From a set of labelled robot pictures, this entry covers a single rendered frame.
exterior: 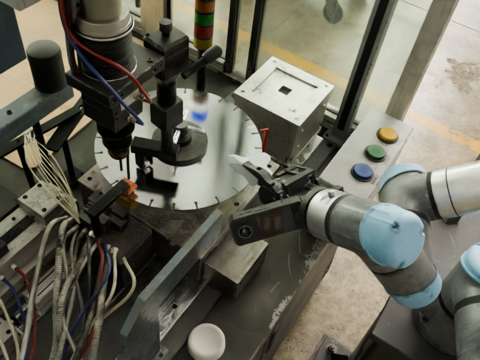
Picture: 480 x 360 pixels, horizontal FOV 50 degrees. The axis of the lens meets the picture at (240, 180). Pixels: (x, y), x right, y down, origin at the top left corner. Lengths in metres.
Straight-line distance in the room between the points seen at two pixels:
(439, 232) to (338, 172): 1.22
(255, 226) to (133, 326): 0.23
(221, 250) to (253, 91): 0.41
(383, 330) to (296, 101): 0.54
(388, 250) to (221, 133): 0.52
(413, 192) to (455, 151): 1.87
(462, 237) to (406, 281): 1.59
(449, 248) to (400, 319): 1.15
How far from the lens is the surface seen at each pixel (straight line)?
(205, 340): 1.01
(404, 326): 1.14
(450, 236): 2.30
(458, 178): 0.81
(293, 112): 1.22
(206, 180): 0.98
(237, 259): 1.04
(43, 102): 1.01
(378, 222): 0.66
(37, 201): 1.06
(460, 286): 1.01
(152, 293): 0.80
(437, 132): 2.73
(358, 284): 2.04
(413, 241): 0.68
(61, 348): 0.92
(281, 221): 0.78
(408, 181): 0.83
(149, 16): 1.60
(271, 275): 1.11
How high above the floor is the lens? 1.70
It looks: 50 degrees down
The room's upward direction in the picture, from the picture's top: 9 degrees clockwise
